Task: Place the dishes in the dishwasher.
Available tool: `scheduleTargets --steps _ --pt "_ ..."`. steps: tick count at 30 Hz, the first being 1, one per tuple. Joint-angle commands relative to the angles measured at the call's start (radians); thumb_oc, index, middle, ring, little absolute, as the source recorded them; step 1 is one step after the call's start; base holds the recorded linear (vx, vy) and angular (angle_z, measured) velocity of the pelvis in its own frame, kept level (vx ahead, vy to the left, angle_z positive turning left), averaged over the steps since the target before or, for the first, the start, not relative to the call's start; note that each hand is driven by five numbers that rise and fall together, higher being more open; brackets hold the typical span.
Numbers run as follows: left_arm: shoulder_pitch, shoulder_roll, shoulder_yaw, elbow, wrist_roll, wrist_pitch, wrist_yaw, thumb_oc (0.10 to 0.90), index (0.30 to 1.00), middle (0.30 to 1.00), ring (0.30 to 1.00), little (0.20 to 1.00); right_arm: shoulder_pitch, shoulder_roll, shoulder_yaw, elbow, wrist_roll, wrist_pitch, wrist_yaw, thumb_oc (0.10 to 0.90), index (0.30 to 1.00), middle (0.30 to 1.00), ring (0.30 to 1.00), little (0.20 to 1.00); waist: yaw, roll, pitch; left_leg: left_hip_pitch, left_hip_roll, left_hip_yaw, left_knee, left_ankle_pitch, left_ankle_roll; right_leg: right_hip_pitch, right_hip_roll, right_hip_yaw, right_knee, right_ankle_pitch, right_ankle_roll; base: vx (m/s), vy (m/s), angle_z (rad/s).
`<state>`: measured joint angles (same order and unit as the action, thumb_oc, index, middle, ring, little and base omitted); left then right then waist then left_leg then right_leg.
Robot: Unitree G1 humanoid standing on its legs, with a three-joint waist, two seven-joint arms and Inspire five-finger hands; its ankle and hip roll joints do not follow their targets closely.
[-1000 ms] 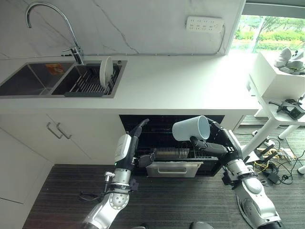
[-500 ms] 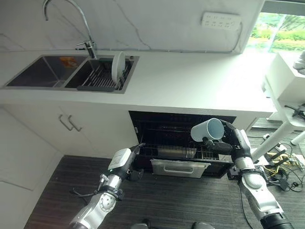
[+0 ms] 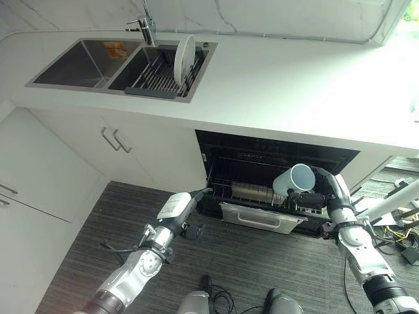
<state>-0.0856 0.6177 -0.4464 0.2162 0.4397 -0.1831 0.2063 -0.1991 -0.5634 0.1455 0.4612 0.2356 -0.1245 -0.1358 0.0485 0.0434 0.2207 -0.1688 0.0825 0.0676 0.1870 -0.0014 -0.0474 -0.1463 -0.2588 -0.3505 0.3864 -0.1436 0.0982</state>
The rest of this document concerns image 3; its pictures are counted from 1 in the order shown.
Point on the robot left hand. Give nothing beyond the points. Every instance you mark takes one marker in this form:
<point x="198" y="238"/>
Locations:
<point x="179" y="204"/>

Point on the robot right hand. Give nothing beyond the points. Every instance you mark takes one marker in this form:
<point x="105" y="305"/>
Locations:
<point x="322" y="193"/>

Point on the light blue cup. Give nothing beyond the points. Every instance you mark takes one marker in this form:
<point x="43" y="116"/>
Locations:
<point x="294" y="180"/>

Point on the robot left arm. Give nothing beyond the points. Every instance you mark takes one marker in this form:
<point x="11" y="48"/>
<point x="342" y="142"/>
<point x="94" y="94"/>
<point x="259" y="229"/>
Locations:
<point x="131" y="268"/>

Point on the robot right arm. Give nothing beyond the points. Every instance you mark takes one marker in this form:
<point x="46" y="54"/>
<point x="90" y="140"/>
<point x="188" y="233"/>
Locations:
<point x="360" y="248"/>

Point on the built-in black dishwasher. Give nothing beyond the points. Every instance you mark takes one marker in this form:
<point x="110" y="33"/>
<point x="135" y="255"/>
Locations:
<point x="271" y="178"/>

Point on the white cabinet door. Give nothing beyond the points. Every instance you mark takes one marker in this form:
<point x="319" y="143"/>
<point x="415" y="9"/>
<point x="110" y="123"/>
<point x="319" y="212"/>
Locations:
<point x="95" y="144"/>
<point x="157" y="157"/>

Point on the white tripod leg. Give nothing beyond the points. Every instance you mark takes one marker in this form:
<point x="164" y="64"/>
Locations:
<point x="389" y="202"/>

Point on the black power adapter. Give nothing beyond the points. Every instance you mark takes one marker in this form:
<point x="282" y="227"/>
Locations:
<point x="408" y="253"/>

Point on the robot right leg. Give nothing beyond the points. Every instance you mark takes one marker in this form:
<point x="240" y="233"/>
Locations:
<point x="281" y="302"/>

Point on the black dish drying rack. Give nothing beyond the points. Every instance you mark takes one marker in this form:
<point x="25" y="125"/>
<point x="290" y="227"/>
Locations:
<point x="165" y="73"/>

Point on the white plate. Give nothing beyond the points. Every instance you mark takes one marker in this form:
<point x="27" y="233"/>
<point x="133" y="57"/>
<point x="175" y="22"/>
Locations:
<point x="183" y="58"/>

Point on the stainless steel double sink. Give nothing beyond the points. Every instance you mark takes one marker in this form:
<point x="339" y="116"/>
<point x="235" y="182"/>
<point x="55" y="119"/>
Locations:
<point x="121" y="67"/>

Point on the chrome faucet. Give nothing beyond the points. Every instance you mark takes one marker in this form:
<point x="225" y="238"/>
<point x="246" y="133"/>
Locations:
<point x="144" y="24"/>

